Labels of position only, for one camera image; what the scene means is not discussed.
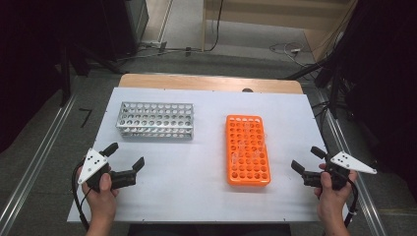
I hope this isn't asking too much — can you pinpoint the black metal stand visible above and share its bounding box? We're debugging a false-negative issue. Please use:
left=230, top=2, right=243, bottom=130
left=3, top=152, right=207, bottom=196
left=57, top=42, right=126, bottom=107
left=284, top=55, right=348, bottom=119

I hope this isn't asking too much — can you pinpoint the dark cabinet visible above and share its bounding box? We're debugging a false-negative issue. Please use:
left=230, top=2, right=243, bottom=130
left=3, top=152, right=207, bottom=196
left=97, top=0, right=150, bottom=60

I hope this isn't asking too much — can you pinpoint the black floor cable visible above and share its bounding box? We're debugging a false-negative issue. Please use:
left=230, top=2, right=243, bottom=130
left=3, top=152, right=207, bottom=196
left=311, top=99, right=332, bottom=132

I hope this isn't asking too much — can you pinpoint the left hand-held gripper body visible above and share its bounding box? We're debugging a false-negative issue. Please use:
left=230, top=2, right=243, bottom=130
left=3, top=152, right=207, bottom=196
left=77, top=147, right=138, bottom=194

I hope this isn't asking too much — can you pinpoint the person's dark clothing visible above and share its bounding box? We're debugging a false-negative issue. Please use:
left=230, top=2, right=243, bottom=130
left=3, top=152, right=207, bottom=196
left=127, top=223, right=293, bottom=236

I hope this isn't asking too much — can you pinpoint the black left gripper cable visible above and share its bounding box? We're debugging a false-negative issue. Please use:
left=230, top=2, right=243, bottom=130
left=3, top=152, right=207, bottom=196
left=71, top=160, right=94, bottom=232

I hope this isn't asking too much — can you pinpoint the person's right hand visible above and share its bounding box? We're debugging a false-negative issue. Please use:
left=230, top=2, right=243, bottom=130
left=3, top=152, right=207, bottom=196
left=313, top=162, right=358, bottom=221

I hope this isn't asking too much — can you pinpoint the orange plastic test tube rack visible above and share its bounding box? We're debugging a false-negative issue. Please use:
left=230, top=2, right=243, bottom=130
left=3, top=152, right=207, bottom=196
left=225, top=114, right=271, bottom=188

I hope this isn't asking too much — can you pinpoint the grey power strip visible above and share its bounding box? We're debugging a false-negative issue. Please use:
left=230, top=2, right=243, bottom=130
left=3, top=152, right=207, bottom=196
left=139, top=39, right=168, bottom=53

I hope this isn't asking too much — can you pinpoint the silver metal test tube rack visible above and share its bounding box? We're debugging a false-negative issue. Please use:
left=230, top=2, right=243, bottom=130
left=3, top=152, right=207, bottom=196
left=115, top=101, right=195, bottom=141

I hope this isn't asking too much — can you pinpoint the wooden table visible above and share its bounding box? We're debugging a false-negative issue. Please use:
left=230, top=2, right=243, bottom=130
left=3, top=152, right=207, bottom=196
left=117, top=73, right=304, bottom=95

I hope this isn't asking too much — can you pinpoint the black hanging cable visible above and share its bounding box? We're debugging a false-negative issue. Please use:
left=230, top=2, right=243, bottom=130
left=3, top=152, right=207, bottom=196
left=205, top=0, right=225, bottom=53

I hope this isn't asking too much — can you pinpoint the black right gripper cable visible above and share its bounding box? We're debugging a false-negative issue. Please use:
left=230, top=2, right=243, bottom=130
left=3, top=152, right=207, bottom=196
left=343, top=178, right=359, bottom=229

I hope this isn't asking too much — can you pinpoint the beige wooden furniture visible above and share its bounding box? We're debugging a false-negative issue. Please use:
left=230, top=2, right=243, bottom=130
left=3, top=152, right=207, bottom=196
left=201, top=0, right=358, bottom=62

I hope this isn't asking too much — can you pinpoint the white floor cable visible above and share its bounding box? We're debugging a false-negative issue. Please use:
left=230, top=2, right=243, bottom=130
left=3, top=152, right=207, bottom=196
left=268, top=41, right=308, bottom=67

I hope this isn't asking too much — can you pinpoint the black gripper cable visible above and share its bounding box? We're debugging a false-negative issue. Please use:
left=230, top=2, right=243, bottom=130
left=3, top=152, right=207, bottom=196
left=71, top=160, right=94, bottom=232
left=343, top=178, right=359, bottom=229

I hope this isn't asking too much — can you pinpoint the white table board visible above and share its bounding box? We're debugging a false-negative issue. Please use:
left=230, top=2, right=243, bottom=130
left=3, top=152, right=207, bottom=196
left=67, top=87, right=353, bottom=224

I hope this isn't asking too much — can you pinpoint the person's left hand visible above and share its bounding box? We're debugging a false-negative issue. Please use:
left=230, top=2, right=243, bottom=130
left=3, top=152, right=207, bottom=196
left=78, top=172, right=121, bottom=219

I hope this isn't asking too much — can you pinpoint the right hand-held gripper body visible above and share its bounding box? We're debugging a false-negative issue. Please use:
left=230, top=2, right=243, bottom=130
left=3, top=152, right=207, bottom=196
left=301, top=150, right=378, bottom=192

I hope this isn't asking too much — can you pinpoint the metal floor rail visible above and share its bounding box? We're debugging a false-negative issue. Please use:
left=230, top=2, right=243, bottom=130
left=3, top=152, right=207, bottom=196
left=0, top=92, right=78, bottom=236
left=316, top=91, right=387, bottom=236

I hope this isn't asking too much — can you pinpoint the black curtain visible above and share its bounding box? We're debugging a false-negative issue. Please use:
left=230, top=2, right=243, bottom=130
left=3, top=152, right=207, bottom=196
left=0, top=0, right=109, bottom=153
left=337, top=0, right=417, bottom=195

